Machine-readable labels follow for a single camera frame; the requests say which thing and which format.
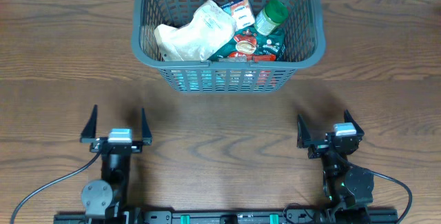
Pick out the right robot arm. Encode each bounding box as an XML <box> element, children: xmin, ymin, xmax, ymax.
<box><xmin>297</xmin><ymin>110</ymin><xmax>374</xmax><ymax>223</ymax></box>

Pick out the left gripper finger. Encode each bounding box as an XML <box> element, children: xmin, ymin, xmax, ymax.
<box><xmin>80</xmin><ymin>105</ymin><xmax>98</xmax><ymax>143</ymax></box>
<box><xmin>141</xmin><ymin>108</ymin><xmax>152</xmax><ymax>145</ymax></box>

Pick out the beige paper bag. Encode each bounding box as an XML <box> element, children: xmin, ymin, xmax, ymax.
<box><xmin>154</xmin><ymin>0</ymin><xmax>237</xmax><ymax>62</ymax></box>

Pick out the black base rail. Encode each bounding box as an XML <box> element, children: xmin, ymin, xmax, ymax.
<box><xmin>53</xmin><ymin>208</ymin><xmax>398</xmax><ymax>224</ymax></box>

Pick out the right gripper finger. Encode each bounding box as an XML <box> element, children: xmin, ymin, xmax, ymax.
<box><xmin>344</xmin><ymin>110</ymin><xmax>365</xmax><ymax>136</ymax></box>
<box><xmin>297</xmin><ymin>114</ymin><xmax>311</xmax><ymax>148</ymax></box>

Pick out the Kleenex tissue multipack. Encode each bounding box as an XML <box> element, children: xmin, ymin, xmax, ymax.
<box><xmin>220</xmin><ymin>0</ymin><xmax>255</xmax><ymax>30</ymax></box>

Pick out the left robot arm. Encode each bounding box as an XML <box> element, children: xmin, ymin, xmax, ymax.
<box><xmin>80</xmin><ymin>105</ymin><xmax>152</xmax><ymax>223</ymax></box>

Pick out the teal snack packet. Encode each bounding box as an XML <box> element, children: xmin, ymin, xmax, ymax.
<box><xmin>175</xmin><ymin>70</ymin><xmax>212</xmax><ymax>92</ymax></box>

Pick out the orange spaghetti packet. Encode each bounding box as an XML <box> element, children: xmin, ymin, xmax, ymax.
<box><xmin>171</xmin><ymin>53</ymin><xmax>280</xmax><ymax>88</ymax></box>

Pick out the green Nescafe coffee bag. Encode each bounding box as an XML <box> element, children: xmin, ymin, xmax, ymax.
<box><xmin>209</xmin><ymin>27</ymin><xmax>285</xmax><ymax>62</ymax></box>

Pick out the green lidded jar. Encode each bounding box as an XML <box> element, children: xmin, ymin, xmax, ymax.
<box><xmin>254</xmin><ymin>0</ymin><xmax>289</xmax><ymax>36</ymax></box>

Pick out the grey plastic slatted basket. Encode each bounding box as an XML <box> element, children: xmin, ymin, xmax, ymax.
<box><xmin>132</xmin><ymin>0</ymin><xmax>326</xmax><ymax>93</ymax></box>

